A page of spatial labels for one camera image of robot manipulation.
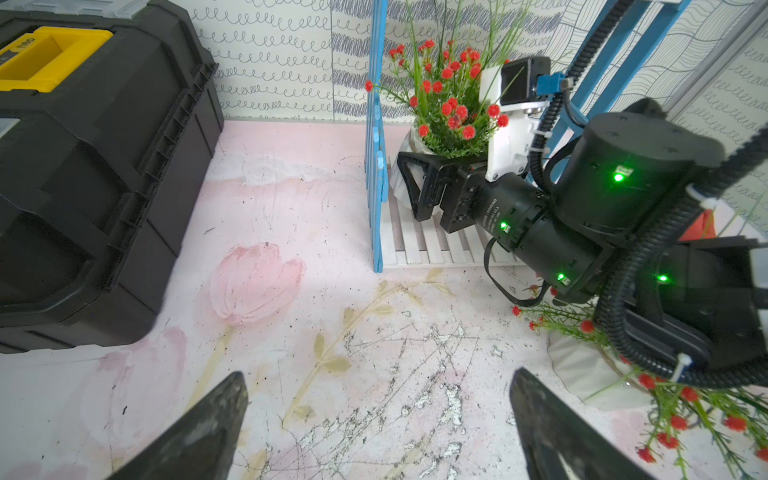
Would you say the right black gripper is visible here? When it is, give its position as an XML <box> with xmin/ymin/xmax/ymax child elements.
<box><xmin>396</xmin><ymin>152</ymin><xmax>498</xmax><ymax>233</ymax></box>

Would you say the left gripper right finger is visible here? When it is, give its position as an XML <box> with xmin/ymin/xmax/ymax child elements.
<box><xmin>509</xmin><ymin>368</ymin><xmax>651</xmax><ymax>480</ymax></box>

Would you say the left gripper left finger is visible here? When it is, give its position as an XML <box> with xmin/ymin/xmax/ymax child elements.
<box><xmin>111</xmin><ymin>372</ymin><xmax>248</xmax><ymax>479</ymax></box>

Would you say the red flower pot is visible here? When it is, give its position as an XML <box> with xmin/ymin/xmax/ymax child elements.
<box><xmin>512</xmin><ymin>287</ymin><xmax>767</xmax><ymax>479</ymax></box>
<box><xmin>364</xmin><ymin>0</ymin><xmax>535</xmax><ymax>208</ymax></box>

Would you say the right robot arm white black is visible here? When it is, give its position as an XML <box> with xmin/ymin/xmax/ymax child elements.
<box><xmin>396</xmin><ymin>1</ymin><xmax>767</xmax><ymax>389</ymax></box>

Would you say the blue white two-tier rack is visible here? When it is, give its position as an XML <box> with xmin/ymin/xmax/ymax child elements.
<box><xmin>365</xmin><ymin>1</ymin><xmax>691</xmax><ymax>273</ymax></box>

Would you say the floral pink table mat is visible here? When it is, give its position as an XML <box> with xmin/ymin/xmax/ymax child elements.
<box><xmin>0</xmin><ymin>119</ymin><xmax>768</xmax><ymax>480</ymax></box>

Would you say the black yellow toolbox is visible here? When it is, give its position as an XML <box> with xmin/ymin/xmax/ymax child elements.
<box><xmin>1</xmin><ymin>1</ymin><xmax>224</xmax><ymax>354</ymax></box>

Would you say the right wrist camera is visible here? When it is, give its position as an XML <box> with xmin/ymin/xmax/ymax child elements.
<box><xmin>479</xmin><ymin>56</ymin><xmax>551</xmax><ymax>182</ymax></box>

